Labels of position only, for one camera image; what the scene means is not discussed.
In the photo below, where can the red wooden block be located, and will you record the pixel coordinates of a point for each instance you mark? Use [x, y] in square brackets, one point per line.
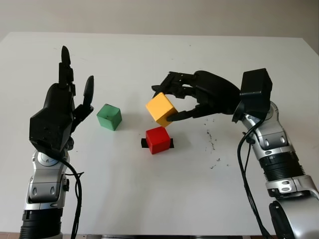
[158, 140]

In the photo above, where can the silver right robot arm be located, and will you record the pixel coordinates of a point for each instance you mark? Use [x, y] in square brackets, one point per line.
[276, 147]

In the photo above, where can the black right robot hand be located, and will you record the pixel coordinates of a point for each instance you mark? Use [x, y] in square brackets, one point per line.
[216, 94]

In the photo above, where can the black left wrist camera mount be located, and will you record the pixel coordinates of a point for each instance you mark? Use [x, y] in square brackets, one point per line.
[49, 129]

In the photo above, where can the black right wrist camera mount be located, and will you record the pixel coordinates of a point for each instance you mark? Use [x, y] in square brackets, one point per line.
[256, 92]

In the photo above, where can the yellow wooden block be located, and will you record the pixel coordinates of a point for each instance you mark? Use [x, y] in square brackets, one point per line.
[160, 107]

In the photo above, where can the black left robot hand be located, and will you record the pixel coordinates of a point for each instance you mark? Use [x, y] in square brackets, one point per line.
[59, 95]

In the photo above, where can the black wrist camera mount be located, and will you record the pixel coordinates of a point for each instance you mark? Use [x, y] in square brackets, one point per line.
[49, 129]
[256, 92]

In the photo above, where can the black tape strip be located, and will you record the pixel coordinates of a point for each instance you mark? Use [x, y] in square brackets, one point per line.
[143, 143]

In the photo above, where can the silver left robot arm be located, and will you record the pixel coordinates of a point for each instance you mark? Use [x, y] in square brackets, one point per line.
[45, 189]

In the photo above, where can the green wooden block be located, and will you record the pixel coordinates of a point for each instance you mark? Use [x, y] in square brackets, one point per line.
[108, 118]

